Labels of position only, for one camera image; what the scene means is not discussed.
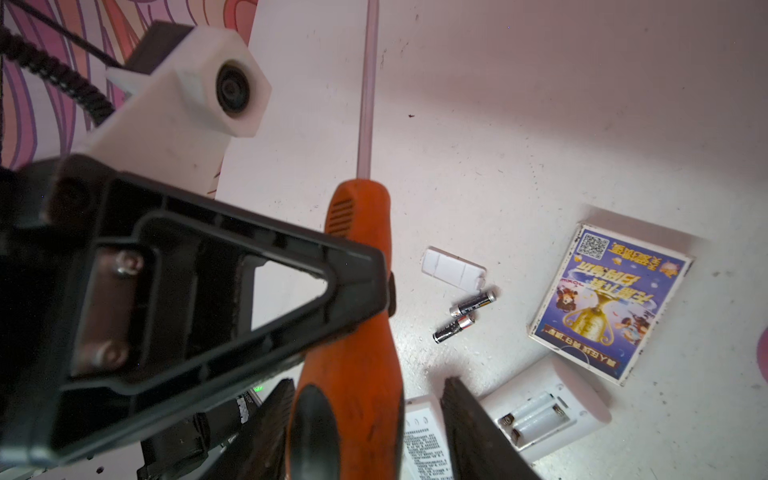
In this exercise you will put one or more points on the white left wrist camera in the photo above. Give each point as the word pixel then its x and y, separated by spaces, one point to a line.
pixel 189 90

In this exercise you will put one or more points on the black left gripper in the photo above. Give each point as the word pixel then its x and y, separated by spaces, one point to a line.
pixel 127 305

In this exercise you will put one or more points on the orange handled screwdriver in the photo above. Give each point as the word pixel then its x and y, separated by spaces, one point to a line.
pixel 348 414

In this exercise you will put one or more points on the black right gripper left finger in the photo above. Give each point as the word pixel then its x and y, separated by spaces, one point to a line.
pixel 258 451

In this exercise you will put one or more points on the white remote control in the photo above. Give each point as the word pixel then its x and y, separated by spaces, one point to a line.
pixel 545 408

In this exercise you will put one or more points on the white remote with coloured buttons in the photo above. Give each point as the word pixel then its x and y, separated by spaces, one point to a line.
pixel 425 452

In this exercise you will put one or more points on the purple printed card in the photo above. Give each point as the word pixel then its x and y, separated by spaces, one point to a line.
pixel 607 297

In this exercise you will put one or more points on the pink round black-top pad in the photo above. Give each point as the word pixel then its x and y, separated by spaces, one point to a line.
pixel 762 354

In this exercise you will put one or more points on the white battery cover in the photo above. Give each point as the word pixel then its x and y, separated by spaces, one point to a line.
pixel 453 270

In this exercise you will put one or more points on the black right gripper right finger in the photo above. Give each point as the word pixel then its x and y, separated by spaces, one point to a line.
pixel 478 449

